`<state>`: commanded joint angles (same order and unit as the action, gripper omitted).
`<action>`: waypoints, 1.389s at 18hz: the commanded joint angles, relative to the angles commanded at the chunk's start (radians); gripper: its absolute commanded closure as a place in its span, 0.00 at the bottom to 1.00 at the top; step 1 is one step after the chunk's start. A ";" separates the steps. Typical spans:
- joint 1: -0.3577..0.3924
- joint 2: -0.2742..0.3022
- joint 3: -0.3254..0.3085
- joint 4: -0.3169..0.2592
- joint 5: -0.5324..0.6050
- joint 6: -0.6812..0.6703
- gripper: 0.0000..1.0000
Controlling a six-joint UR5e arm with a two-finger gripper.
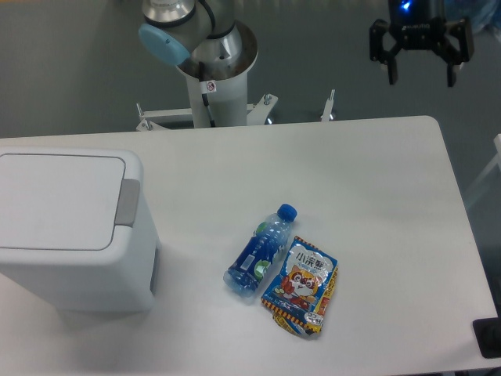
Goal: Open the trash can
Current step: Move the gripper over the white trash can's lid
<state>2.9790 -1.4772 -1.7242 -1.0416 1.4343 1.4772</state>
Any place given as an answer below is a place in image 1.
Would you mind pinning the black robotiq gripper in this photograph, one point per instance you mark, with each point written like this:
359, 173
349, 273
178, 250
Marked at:
421, 25

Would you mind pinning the white push-lid trash can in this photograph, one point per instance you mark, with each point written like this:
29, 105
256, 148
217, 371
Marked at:
76, 229

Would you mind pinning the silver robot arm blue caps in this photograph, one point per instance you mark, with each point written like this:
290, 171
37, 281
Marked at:
204, 39

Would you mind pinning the blue plastic bag on floor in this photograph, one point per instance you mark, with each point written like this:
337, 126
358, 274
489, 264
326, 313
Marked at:
480, 12

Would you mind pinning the white furniture edge right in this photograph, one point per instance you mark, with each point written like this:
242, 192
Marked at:
485, 179

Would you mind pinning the blue plastic drink bottle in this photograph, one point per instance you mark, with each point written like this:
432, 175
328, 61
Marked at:
265, 245

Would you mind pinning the blue cartoon snack bag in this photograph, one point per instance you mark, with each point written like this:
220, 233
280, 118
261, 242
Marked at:
300, 293

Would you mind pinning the black device at table edge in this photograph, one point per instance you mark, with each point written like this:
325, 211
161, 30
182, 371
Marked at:
487, 333

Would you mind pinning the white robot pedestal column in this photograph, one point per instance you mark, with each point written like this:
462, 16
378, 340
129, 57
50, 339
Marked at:
217, 100

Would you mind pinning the white metal base frame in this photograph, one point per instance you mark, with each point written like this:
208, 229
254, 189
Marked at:
151, 120

